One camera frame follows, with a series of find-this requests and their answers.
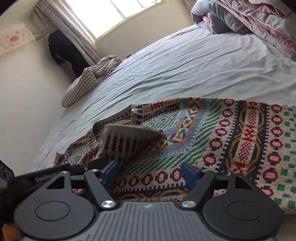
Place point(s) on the grey bed sheet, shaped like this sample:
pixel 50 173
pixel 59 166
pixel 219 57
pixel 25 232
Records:
pixel 189 62

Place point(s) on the grey curtain left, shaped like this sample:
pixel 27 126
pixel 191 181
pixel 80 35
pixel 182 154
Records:
pixel 54 17

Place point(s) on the black hanging garment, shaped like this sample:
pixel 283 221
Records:
pixel 62 49

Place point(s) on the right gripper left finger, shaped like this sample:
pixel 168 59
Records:
pixel 98 183

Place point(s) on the bright window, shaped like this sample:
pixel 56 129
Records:
pixel 97 18

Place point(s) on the covered wall air conditioner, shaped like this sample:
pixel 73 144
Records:
pixel 14 36

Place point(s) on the left hand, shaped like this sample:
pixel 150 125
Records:
pixel 9 230

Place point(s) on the colourful patterned knit cardigan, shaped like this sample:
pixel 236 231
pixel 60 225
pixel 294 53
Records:
pixel 150 141

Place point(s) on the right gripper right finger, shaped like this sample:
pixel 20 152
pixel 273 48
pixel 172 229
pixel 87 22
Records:
pixel 201 185

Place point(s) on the striped brown white pillow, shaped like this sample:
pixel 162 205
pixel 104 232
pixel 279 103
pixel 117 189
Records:
pixel 90 78

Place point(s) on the grey pink folded quilt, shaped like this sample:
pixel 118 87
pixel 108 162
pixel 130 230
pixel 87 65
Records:
pixel 273 21

